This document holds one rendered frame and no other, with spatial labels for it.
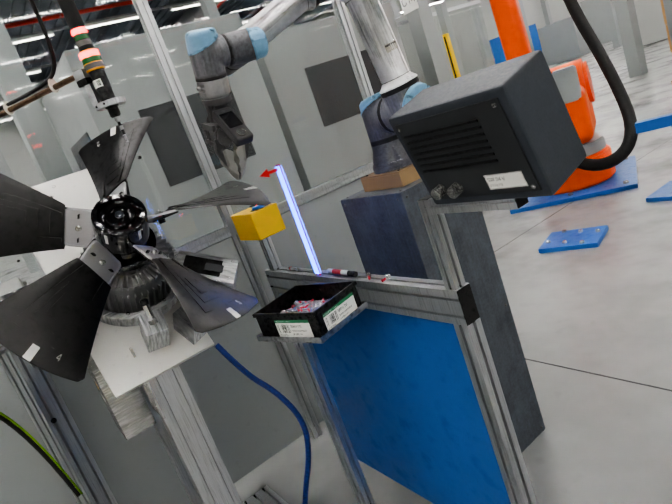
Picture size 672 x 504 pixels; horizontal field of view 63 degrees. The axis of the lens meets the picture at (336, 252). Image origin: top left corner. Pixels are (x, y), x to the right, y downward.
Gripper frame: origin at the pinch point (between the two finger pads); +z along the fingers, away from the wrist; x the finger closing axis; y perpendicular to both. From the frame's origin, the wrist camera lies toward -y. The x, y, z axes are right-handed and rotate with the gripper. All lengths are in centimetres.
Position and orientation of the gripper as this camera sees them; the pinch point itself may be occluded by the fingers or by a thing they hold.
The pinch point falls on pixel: (239, 175)
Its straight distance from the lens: 145.6
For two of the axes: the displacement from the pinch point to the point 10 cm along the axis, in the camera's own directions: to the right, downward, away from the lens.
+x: -7.7, 4.0, -4.9
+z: 1.5, 8.7, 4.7
